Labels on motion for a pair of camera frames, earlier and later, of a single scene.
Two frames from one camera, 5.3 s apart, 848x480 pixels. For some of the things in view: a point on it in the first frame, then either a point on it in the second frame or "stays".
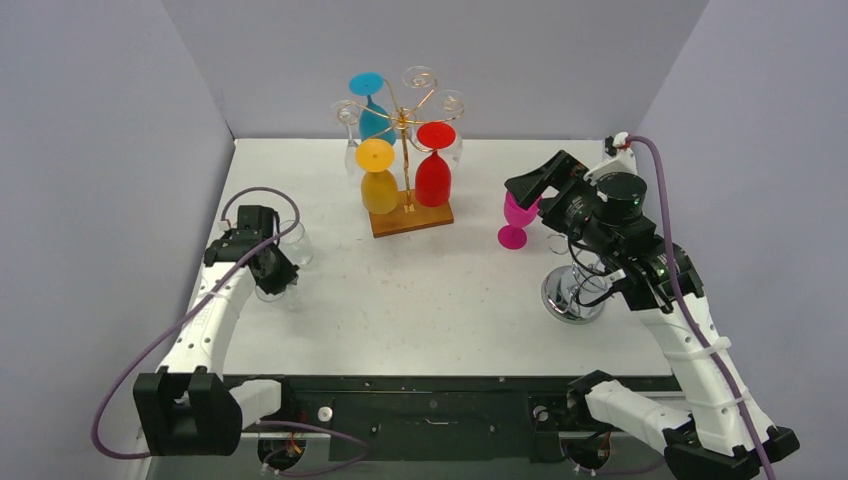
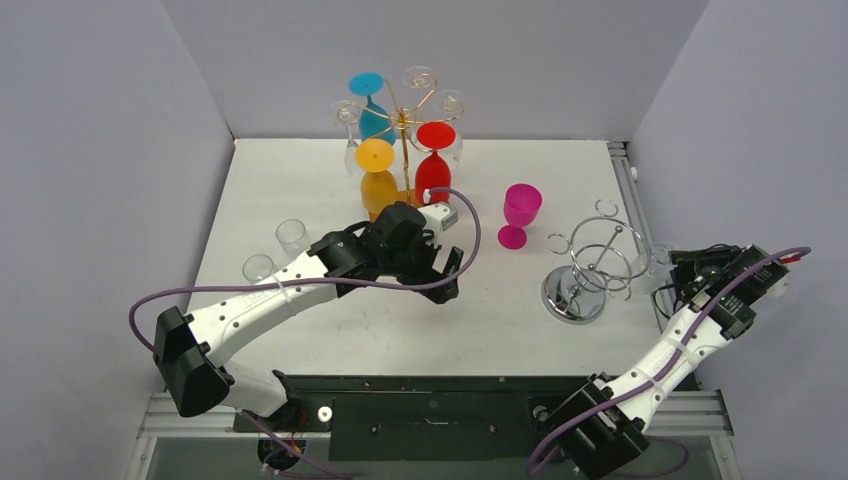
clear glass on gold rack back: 418,76 stays
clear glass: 295,245 stays
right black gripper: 559,201 -> 693,263
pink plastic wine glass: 514,236 stays
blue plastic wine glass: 371,121 stays
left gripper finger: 272,270 -> 446,292
